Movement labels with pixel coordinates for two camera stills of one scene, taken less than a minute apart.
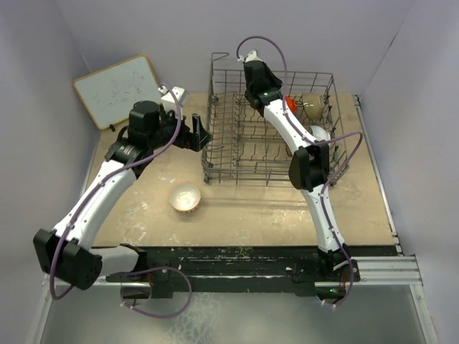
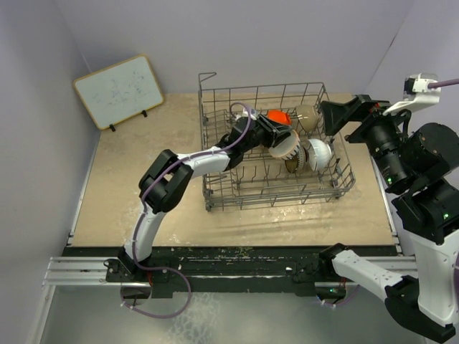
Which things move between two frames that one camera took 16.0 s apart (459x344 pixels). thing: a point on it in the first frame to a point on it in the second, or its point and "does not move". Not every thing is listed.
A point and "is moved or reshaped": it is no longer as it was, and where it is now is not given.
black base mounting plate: x=234 y=270 does not move
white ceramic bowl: x=319 y=133 is moved or reshaped
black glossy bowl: x=313 y=104 to x=307 y=116
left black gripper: x=196 y=141 to x=273 y=132
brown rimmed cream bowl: x=288 y=153 is moved or reshaped
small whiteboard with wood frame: x=110 y=94 does not move
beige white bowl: x=185 y=197 to x=287 y=148
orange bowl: x=291 y=103 is moved or reshaped
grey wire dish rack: x=242 y=148 is moved or reshaped
